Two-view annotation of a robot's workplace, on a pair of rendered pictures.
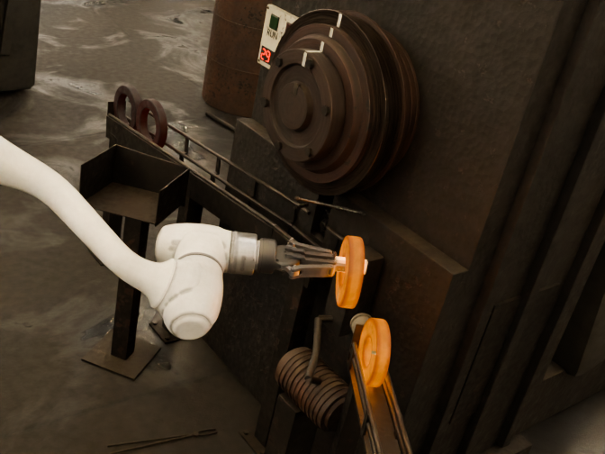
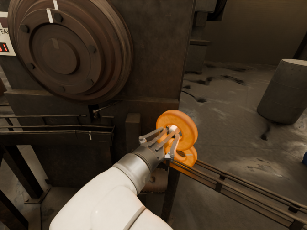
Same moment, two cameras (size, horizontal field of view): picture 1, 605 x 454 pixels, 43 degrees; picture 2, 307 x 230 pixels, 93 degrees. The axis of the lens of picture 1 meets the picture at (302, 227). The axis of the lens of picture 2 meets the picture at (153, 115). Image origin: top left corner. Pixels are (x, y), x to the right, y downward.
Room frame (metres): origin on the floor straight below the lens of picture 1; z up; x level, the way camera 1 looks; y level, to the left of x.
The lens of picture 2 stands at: (1.20, 0.25, 1.24)
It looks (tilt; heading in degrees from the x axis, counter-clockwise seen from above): 32 degrees down; 312
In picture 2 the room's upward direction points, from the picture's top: 4 degrees clockwise
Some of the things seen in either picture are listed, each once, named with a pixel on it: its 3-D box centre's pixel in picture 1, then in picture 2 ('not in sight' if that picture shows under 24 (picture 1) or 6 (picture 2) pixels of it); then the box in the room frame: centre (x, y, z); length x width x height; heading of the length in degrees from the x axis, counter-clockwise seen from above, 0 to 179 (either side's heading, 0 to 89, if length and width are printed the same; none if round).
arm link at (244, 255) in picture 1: (244, 253); (131, 172); (1.39, 0.11, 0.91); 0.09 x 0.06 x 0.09; 9
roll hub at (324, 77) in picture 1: (301, 105); (63, 56); (1.83, 0.07, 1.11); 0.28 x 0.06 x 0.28; 43
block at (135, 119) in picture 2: (353, 290); (134, 133); (1.73, -0.17, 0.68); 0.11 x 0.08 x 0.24; 133
